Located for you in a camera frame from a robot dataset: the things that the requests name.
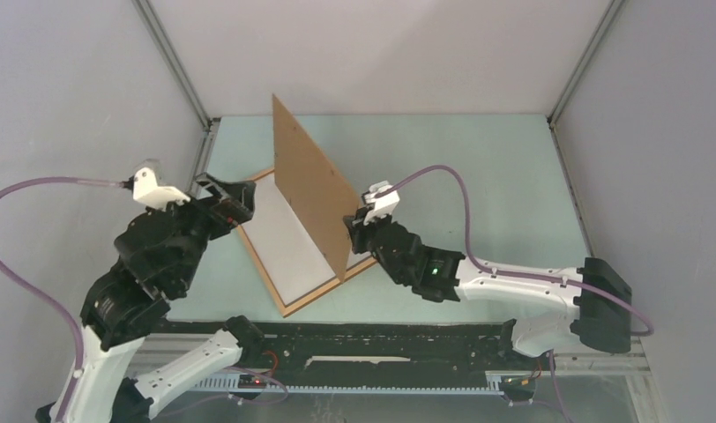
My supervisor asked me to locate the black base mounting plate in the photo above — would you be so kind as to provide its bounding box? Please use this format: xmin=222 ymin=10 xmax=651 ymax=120
xmin=217 ymin=321 xmax=555 ymax=391

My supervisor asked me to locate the left corner metal post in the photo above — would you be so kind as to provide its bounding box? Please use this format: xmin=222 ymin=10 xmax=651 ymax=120
xmin=131 ymin=0 xmax=219 ymax=195

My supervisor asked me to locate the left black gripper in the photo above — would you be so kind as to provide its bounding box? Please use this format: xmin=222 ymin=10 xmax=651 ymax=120
xmin=153 ymin=170 xmax=258 ymax=290

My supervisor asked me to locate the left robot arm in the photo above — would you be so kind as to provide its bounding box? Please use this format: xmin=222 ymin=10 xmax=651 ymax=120
xmin=35 ymin=167 xmax=264 ymax=422

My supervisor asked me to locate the brown cardboard backing board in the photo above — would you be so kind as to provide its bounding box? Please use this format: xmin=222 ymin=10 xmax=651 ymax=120
xmin=272 ymin=95 xmax=359 ymax=281

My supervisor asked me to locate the wooden picture frame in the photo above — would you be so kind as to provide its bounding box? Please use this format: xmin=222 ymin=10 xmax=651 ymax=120
xmin=235 ymin=167 xmax=377 ymax=319

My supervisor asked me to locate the small green circuit board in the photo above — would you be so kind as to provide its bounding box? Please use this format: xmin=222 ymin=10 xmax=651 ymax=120
xmin=237 ymin=375 xmax=268 ymax=390

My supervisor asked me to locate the printed photo sheet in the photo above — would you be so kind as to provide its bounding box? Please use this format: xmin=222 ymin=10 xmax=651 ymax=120
xmin=243 ymin=174 xmax=365 ymax=308

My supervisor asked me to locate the corner metal post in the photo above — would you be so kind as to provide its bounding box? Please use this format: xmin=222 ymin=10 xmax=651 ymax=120
xmin=547 ymin=0 xmax=629 ymax=256
xmin=131 ymin=0 xmax=219 ymax=195

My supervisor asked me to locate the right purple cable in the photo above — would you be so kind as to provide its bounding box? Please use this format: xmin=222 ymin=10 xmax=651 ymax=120
xmin=384 ymin=164 xmax=655 ymax=421

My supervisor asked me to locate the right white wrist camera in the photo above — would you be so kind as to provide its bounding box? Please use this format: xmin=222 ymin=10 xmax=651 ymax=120
xmin=361 ymin=181 xmax=400 ymax=226

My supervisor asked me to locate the aluminium rail frame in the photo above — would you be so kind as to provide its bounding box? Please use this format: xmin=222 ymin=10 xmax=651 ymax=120
xmin=103 ymin=332 xmax=652 ymax=423

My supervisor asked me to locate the right corner metal post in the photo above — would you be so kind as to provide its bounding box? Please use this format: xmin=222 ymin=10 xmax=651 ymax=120
xmin=547 ymin=0 xmax=629 ymax=256

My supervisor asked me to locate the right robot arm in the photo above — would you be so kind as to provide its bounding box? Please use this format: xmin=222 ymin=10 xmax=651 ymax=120
xmin=343 ymin=215 xmax=632 ymax=368

